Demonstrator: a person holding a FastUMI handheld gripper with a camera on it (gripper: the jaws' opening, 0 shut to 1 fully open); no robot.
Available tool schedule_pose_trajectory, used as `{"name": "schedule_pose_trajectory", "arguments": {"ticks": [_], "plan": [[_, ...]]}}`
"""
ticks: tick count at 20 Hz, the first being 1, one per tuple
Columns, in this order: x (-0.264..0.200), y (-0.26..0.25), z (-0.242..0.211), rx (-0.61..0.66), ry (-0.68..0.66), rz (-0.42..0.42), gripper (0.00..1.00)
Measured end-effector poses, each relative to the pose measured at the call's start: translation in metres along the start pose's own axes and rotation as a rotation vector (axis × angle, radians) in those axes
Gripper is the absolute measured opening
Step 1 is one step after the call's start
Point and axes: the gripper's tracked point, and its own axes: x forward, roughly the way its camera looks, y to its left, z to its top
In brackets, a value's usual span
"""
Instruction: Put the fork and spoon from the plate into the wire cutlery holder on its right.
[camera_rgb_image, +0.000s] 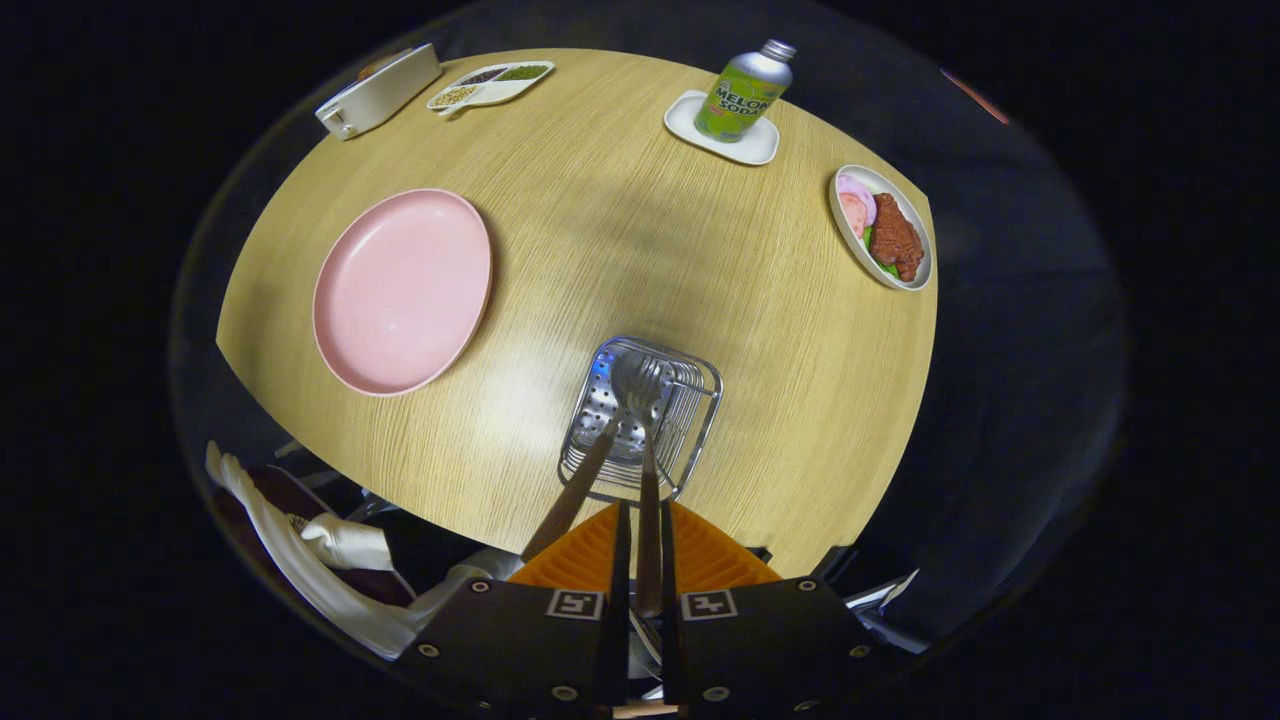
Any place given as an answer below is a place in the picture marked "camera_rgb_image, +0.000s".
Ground toasted bread slice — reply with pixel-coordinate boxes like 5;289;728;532
357;48;413;81

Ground pink plate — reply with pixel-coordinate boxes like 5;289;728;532
312;188;494;398

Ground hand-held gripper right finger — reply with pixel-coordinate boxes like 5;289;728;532
658;500;881;716

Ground white toaster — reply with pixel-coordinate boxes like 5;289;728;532
315;43;443;141

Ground metal fork with brown handle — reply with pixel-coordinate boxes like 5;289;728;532
622;355;669;619

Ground pink ham slices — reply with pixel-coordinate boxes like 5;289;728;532
836;174;878;239

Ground white papers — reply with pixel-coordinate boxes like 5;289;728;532
840;568;921;651

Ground white square coaster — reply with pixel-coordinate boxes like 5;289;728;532
664;90;780;167

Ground brown meat piece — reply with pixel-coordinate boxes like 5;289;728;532
869;192;925;282

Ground black backdrop cloth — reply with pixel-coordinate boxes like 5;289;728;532
175;0;1126;641

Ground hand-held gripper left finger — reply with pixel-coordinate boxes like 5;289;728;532
395;500;633;716

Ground white food plate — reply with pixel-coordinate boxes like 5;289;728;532
828;164;934;292

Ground metal spoon with brown handle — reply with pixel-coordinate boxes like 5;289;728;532
520;350;656;563

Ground green soda bottle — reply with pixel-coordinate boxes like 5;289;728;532
693;38;798;143

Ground metal wire basket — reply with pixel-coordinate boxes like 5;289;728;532
557;336;724;504

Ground white divided dish with beans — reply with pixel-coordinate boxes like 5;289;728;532
426;61;556;119

